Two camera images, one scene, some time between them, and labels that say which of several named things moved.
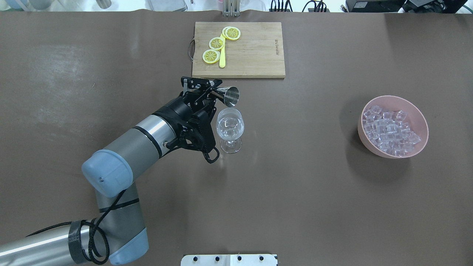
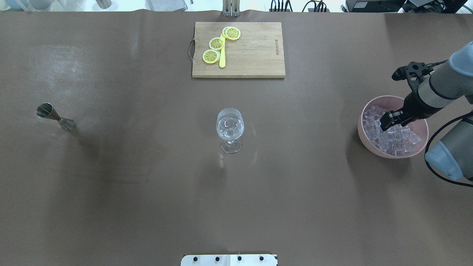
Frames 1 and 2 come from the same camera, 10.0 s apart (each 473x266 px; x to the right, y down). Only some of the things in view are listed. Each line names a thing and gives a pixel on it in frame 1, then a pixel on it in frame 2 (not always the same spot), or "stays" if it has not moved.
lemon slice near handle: (211, 56) stays
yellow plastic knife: (222, 60) stays
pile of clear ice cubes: (388, 130) stays
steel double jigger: (230, 95) -> (46, 110)
